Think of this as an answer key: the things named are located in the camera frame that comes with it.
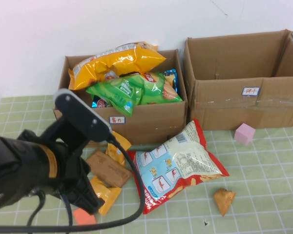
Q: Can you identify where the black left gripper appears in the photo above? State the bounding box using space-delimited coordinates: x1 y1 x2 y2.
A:
55 142 106 216

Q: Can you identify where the large yellow orange snack bag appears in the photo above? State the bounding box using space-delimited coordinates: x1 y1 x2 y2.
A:
67 41 167 91

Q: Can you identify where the yellow orange snack packet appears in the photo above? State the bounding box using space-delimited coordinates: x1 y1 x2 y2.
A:
89 175 123 216

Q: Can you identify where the brown flat snack packet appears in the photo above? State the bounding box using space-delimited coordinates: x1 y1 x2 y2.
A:
84 149 134 188

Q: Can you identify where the small yellow snack packet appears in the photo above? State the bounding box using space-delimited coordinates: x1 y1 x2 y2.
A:
105 131 132 168

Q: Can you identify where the small brown triangular snack packet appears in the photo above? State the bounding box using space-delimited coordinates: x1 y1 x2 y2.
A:
212 187 236 217

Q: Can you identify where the orange foam block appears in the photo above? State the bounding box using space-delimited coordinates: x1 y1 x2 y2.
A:
72 208 98 226

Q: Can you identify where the white label sticker red writing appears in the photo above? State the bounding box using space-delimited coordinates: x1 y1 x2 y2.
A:
108 116 126 124
242 87 260 96

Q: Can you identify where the black blue Vikar chips bag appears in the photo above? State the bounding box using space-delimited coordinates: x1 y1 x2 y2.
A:
91 94 113 108

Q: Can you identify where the plain brown cardboard box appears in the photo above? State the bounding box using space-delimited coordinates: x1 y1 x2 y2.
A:
53 49 188 146

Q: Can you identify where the red white shrimp chips bag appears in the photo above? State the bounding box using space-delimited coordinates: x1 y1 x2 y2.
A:
126 118 230 215

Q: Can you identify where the green chips bag blue mark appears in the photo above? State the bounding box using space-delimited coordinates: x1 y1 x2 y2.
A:
85 74 144 117

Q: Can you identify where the taped brown cardboard box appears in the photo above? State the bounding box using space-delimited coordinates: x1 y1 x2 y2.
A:
184 29 293 131

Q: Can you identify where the light pink foam cube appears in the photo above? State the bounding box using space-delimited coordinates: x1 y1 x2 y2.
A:
233 123 256 146

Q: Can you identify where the green checkered tablecloth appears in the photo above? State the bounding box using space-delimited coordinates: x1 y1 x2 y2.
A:
0 94 293 234

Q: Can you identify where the clear packing tape strip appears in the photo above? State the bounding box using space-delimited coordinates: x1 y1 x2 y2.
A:
192 96 293 110

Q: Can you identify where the thin black cable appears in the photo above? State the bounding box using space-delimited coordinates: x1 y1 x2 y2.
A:
26 187 46 227
63 192 73 228

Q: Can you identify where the thick black camera cable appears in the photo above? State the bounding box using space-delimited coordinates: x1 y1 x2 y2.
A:
0 136 147 234

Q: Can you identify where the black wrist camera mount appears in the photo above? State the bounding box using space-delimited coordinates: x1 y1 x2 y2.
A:
42 88 113 156

